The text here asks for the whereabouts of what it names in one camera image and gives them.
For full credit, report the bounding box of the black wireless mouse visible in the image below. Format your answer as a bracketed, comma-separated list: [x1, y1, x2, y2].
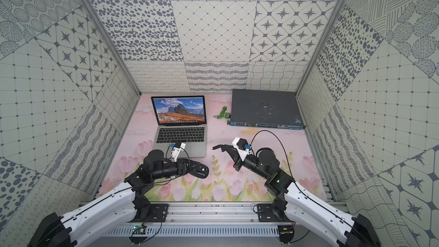
[189, 162, 209, 179]

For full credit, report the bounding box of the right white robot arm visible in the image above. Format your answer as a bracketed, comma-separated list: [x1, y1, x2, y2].
[213, 143, 382, 247]

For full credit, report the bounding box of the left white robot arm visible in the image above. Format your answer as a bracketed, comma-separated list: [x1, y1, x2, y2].
[28, 150, 196, 247]

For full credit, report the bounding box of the silver laptop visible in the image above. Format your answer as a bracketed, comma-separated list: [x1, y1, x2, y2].
[151, 95, 208, 158]

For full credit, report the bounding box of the pink floral table mat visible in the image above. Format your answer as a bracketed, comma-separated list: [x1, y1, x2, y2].
[98, 94, 327, 202]

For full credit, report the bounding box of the green connector plug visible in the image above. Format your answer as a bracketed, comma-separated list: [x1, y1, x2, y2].
[213, 106, 231, 120]

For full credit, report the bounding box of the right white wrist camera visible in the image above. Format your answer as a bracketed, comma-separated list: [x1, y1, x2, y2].
[232, 137, 251, 161]

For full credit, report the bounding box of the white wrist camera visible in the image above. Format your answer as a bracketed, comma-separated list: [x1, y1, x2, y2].
[232, 137, 251, 161]
[170, 141, 186, 162]

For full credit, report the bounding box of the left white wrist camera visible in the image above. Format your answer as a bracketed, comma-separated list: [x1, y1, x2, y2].
[170, 141, 186, 162]

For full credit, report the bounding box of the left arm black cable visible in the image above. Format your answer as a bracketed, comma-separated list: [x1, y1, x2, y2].
[130, 143, 193, 193]

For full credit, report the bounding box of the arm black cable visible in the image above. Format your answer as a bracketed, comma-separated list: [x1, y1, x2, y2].
[130, 143, 193, 193]
[249, 129, 296, 179]

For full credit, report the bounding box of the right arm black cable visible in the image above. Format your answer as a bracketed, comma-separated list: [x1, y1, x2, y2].
[249, 129, 296, 179]

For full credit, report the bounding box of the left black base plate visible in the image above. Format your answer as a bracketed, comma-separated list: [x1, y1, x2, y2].
[134, 204, 169, 223]

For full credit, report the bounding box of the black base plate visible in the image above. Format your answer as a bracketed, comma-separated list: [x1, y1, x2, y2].
[255, 204, 291, 223]
[134, 204, 169, 223]

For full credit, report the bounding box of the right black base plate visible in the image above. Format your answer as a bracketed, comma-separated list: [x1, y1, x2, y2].
[255, 204, 291, 223]

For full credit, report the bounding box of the grey network switch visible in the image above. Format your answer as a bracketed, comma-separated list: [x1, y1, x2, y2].
[230, 89, 306, 130]

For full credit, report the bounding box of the aluminium mounting rail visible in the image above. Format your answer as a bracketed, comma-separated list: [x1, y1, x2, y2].
[75, 202, 293, 237]

